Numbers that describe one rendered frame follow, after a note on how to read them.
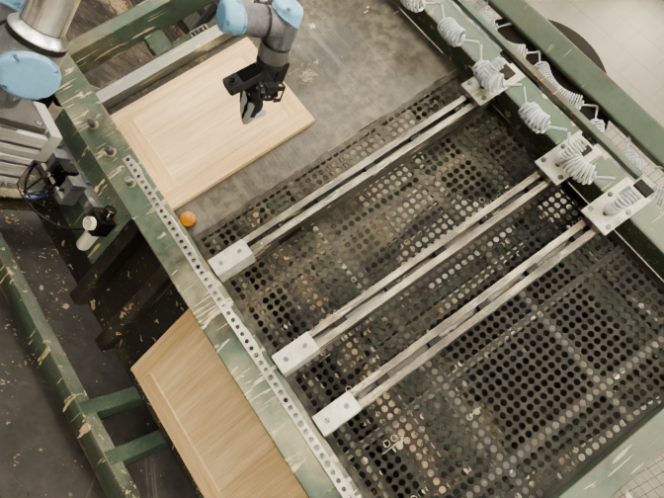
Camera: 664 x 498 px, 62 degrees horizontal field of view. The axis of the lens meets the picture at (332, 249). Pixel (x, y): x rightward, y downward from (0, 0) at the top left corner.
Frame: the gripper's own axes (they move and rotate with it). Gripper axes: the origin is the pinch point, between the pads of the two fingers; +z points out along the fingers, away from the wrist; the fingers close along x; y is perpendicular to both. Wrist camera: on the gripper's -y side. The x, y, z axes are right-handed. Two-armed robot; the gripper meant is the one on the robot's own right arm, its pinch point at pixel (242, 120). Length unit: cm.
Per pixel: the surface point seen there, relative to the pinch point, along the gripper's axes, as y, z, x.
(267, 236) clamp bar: 6.3, 29.3, -20.4
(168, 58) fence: 10, 25, 59
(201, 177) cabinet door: 1.7, 35.6, 12.3
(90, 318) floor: -21, 137, 28
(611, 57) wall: 534, 80, 109
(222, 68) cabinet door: 24, 20, 46
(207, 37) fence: 24, 16, 59
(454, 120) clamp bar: 68, -8, -19
